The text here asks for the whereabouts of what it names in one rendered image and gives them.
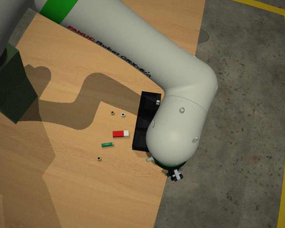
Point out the black rack of three bins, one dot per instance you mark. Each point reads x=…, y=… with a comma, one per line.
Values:
x=149, y=104

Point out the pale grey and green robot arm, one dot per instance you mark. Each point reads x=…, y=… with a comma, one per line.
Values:
x=189, y=84

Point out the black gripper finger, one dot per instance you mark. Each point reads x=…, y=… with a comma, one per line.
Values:
x=174, y=176

